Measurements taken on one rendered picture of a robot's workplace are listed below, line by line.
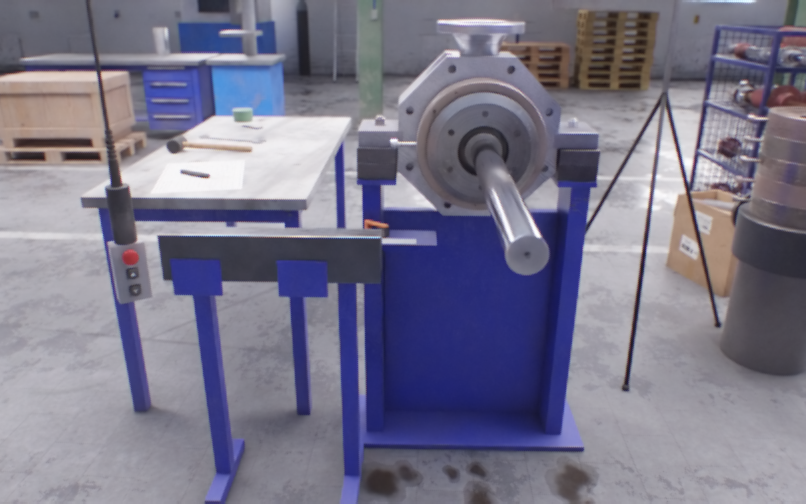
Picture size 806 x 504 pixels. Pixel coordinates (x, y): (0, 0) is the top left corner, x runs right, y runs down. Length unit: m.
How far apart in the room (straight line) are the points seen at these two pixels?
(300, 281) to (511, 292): 0.80
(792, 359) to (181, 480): 2.46
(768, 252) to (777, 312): 0.27
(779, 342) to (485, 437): 1.36
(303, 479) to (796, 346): 2.08
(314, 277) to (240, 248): 0.22
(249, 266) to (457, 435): 1.02
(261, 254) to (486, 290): 0.84
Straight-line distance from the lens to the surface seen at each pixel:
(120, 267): 1.39
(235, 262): 1.85
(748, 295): 3.07
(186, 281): 1.91
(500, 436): 2.42
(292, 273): 1.82
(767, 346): 3.12
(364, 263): 1.79
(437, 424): 2.45
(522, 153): 1.83
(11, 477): 2.59
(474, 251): 2.20
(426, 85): 1.93
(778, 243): 2.91
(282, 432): 2.47
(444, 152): 1.81
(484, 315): 2.31
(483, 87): 1.83
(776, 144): 2.90
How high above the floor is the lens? 1.48
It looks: 22 degrees down
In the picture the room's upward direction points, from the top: straight up
